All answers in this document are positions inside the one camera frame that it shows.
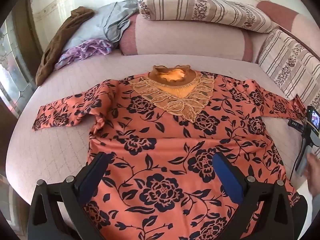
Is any orange floral blouse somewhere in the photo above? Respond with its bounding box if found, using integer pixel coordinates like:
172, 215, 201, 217
32, 65, 307, 240

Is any pink bolster pillow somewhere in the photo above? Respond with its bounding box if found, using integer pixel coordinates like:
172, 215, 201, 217
119, 14, 254, 63

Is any frosted glass window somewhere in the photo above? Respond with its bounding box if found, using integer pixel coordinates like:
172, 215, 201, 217
0, 12, 38, 120

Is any striped pillow on top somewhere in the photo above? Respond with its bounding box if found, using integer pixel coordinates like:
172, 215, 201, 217
138, 0, 279, 34

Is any pink folded blanket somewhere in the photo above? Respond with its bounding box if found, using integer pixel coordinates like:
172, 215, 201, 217
256, 1, 320, 48

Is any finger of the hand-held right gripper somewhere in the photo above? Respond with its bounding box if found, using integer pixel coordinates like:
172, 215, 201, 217
289, 119, 307, 132

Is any brown cloth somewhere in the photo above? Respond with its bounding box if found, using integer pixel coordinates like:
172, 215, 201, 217
36, 7, 95, 87

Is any person's right hand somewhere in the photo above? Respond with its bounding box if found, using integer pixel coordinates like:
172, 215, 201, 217
305, 152, 320, 198

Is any purple patterned cloth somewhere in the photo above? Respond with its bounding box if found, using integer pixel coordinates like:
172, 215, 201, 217
54, 39, 113, 71

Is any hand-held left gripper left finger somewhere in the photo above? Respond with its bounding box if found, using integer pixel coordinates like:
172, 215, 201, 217
27, 152, 110, 240

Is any striped floral pillow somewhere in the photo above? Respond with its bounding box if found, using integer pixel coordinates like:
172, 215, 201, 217
257, 29, 320, 108

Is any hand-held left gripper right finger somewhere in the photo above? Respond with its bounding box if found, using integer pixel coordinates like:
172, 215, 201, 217
212, 152, 294, 240

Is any light blue-grey cloth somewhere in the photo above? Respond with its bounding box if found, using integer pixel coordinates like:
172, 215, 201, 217
59, 1, 140, 55

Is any black cable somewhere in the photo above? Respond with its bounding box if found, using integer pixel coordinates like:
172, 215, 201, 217
290, 137, 306, 180

